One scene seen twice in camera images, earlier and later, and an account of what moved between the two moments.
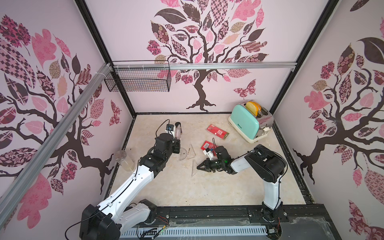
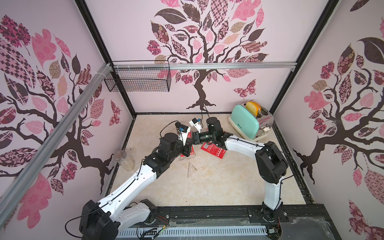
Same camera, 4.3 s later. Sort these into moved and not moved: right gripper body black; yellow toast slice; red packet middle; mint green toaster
Moved: right gripper body black
Not moved: mint green toaster; yellow toast slice; red packet middle
